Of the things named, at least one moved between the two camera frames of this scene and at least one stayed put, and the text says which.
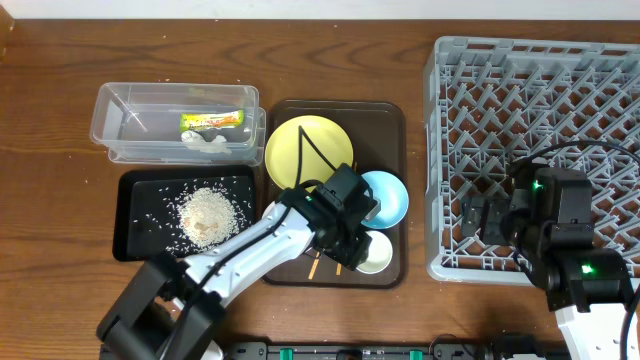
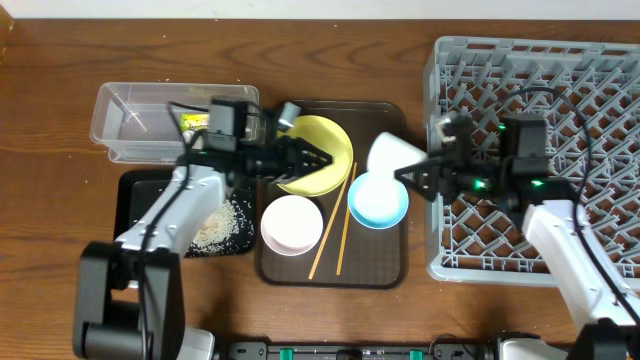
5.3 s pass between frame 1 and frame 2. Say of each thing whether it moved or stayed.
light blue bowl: stayed
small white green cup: moved
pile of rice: stayed
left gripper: moved
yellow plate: stayed
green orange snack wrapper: stayed
